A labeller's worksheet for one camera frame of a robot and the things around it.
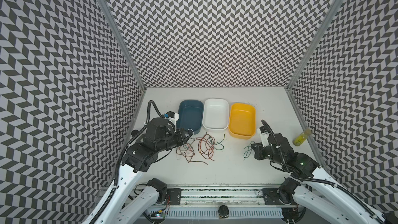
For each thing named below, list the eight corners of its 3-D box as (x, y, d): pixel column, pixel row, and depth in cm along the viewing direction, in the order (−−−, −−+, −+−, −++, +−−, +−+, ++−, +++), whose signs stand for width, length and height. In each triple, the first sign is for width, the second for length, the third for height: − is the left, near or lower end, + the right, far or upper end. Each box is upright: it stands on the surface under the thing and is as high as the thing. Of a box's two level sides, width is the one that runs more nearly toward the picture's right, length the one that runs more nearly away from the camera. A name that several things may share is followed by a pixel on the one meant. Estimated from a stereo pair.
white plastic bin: (202, 134, 97) (202, 128, 91) (203, 105, 112) (202, 98, 106) (229, 134, 97) (231, 128, 91) (226, 104, 112) (227, 98, 106)
